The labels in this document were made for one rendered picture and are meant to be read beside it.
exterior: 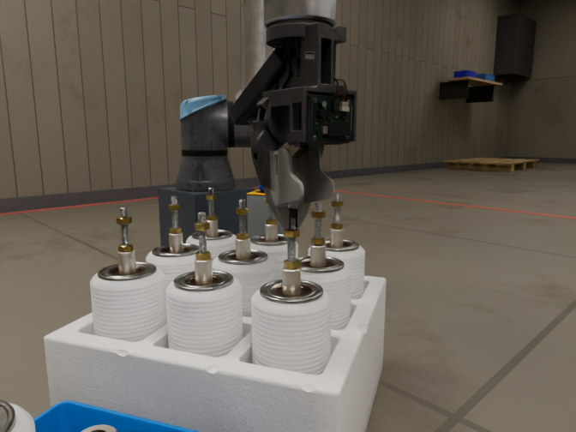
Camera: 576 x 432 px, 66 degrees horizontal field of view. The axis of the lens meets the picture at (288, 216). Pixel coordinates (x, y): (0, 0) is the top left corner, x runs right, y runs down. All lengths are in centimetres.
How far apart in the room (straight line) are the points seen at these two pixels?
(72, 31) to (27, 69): 36
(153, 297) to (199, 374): 14
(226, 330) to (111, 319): 15
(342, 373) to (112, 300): 30
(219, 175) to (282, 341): 66
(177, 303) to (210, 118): 64
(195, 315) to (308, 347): 14
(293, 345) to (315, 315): 4
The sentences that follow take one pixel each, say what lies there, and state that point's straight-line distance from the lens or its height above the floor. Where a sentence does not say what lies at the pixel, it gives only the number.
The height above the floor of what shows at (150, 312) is 20.
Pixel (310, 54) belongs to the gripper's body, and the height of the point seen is 51.
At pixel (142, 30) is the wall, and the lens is 337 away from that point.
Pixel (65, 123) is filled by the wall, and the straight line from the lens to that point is 309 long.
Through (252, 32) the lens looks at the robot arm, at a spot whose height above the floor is 65.
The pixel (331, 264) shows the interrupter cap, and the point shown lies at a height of 25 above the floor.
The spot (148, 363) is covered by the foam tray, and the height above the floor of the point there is 17.
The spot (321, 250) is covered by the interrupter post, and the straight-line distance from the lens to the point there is 62.
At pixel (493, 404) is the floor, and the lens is 86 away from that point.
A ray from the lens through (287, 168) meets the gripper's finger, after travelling 47.
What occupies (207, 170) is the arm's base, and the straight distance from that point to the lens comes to 110.
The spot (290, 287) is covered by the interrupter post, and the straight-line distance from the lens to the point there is 52.
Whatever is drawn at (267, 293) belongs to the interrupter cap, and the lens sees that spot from 52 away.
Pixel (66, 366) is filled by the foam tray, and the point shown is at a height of 14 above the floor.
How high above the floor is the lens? 43
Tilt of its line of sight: 10 degrees down
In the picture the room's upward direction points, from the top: straight up
